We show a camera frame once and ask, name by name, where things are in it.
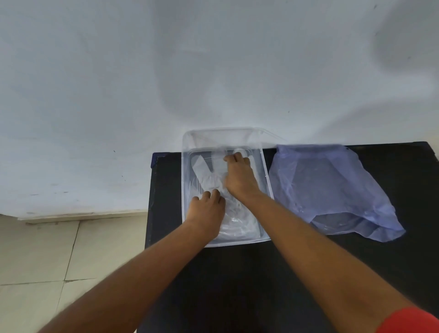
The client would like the person's left hand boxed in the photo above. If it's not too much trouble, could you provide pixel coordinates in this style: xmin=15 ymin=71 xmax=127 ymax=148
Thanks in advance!
xmin=187 ymin=189 xmax=226 ymax=241

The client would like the person's right hand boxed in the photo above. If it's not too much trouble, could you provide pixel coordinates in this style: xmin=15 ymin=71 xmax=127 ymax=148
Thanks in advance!
xmin=223 ymin=153 xmax=267 ymax=204

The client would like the white plastic bag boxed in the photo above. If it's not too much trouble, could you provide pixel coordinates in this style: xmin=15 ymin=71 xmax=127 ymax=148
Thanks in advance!
xmin=191 ymin=149 xmax=265 ymax=241

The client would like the person's right forearm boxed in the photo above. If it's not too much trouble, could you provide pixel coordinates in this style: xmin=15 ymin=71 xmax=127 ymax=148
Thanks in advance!
xmin=237 ymin=192 xmax=417 ymax=333

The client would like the person's left forearm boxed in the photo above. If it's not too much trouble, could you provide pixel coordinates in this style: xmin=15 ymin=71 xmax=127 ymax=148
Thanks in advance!
xmin=37 ymin=220 xmax=210 ymax=333

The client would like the clear plastic container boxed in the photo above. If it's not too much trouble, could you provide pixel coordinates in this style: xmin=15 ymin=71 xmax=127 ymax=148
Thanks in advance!
xmin=181 ymin=126 xmax=275 ymax=248

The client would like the pale blue plastic bag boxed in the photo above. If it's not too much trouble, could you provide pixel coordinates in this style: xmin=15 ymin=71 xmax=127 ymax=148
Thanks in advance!
xmin=268 ymin=144 xmax=407 ymax=243

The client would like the red sleeve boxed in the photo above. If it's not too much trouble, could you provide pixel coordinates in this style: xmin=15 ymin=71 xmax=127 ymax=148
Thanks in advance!
xmin=373 ymin=306 xmax=439 ymax=333

